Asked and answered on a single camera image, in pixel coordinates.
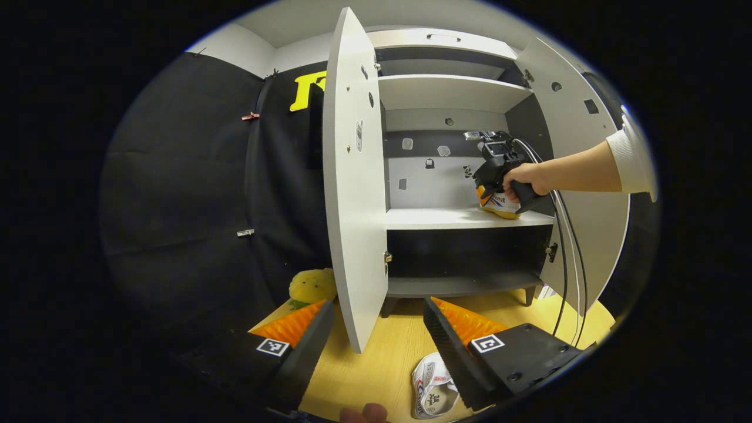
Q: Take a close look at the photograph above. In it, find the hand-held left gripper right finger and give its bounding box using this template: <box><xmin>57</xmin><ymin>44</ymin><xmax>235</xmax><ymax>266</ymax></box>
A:
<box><xmin>423</xmin><ymin>297</ymin><xmax>594</xmax><ymax>412</ymax></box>

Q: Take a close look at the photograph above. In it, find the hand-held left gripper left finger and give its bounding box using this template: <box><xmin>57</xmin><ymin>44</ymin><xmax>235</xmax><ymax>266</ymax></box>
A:
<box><xmin>176</xmin><ymin>300</ymin><xmax>337</xmax><ymax>415</ymax></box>

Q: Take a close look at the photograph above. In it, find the white canvas shoe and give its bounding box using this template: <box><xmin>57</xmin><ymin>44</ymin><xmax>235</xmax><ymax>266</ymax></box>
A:
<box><xmin>411</xmin><ymin>351</ymin><xmax>462</xmax><ymax>419</ymax></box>
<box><xmin>477</xmin><ymin>185</ymin><xmax>522</xmax><ymax>220</ymax></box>

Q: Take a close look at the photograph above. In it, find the white shoe cabinet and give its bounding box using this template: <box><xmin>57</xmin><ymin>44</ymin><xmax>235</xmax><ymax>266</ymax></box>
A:
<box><xmin>367</xmin><ymin>26</ymin><xmax>556</xmax><ymax>318</ymax></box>

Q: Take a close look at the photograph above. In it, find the white cabinet door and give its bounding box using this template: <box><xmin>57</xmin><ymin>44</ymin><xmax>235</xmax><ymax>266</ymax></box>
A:
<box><xmin>322</xmin><ymin>7</ymin><xmax>390</xmax><ymax>354</ymax></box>
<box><xmin>514</xmin><ymin>38</ymin><xmax>632</xmax><ymax>312</ymax></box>

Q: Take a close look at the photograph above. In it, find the white cabinet shelf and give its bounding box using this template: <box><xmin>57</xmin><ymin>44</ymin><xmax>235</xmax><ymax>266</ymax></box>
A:
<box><xmin>379</xmin><ymin>75</ymin><xmax>534</xmax><ymax>113</ymax></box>
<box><xmin>385</xmin><ymin>207</ymin><xmax>556</xmax><ymax>231</ymax></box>

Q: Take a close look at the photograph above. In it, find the yellow plush toy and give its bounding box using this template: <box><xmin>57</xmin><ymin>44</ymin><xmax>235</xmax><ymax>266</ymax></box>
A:
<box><xmin>288</xmin><ymin>268</ymin><xmax>338</xmax><ymax>311</ymax></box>

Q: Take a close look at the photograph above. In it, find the black backdrop cloth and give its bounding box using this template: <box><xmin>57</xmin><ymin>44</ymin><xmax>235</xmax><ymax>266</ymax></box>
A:
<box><xmin>579</xmin><ymin>68</ymin><xmax>662</xmax><ymax>321</ymax></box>
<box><xmin>100</xmin><ymin>52</ymin><xmax>335</xmax><ymax>365</ymax></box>

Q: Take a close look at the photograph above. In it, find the black cable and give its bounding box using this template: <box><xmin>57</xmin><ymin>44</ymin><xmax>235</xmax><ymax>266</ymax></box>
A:
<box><xmin>514</xmin><ymin>138</ymin><xmax>589</xmax><ymax>348</ymax></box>

